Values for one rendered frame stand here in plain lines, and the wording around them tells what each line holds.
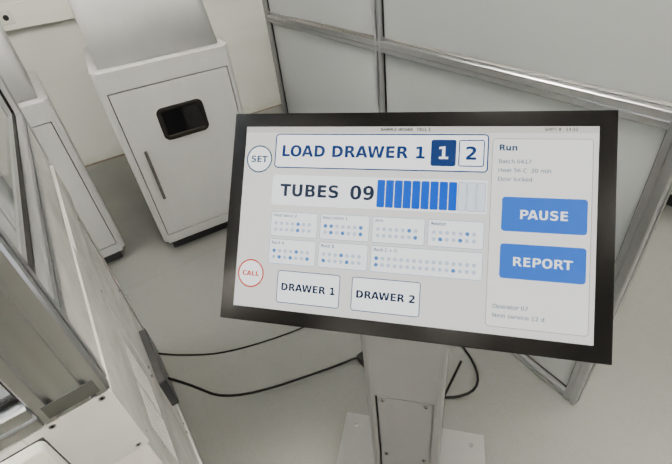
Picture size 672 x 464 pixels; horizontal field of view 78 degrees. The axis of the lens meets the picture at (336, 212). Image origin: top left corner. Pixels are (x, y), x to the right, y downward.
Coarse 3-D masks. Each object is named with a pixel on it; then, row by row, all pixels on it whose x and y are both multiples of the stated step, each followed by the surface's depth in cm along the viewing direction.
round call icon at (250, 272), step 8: (240, 264) 61; (248, 264) 61; (256, 264) 60; (264, 264) 60; (240, 272) 61; (248, 272) 61; (256, 272) 60; (264, 272) 60; (240, 280) 61; (248, 280) 61; (256, 280) 60; (256, 288) 60
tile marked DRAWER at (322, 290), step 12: (288, 276) 59; (300, 276) 59; (312, 276) 58; (324, 276) 58; (336, 276) 58; (276, 288) 60; (288, 288) 59; (300, 288) 59; (312, 288) 58; (324, 288) 58; (336, 288) 57; (276, 300) 59; (288, 300) 59; (300, 300) 58; (312, 300) 58; (324, 300) 58; (336, 300) 57
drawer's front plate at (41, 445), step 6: (36, 444) 52; (42, 444) 52; (24, 450) 51; (30, 450) 51; (36, 450) 51; (42, 450) 51; (48, 450) 52; (54, 450) 54; (12, 456) 51; (18, 456) 51; (24, 456) 51; (30, 456) 51; (36, 456) 51; (42, 456) 52; (48, 456) 52; (54, 456) 53; (60, 456) 55; (6, 462) 50; (12, 462) 50; (18, 462) 50; (24, 462) 50; (30, 462) 51; (36, 462) 51; (42, 462) 52; (48, 462) 52; (54, 462) 53; (60, 462) 54; (66, 462) 56
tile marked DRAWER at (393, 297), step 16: (352, 288) 57; (368, 288) 56; (384, 288) 56; (400, 288) 55; (416, 288) 55; (352, 304) 57; (368, 304) 56; (384, 304) 56; (400, 304) 55; (416, 304) 55
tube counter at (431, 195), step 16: (352, 192) 58; (368, 192) 57; (384, 192) 57; (400, 192) 56; (416, 192) 56; (432, 192) 55; (448, 192) 55; (464, 192) 54; (480, 192) 54; (368, 208) 57; (384, 208) 57; (400, 208) 56; (416, 208) 56; (432, 208) 55; (448, 208) 55; (464, 208) 54; (480, 208) 54
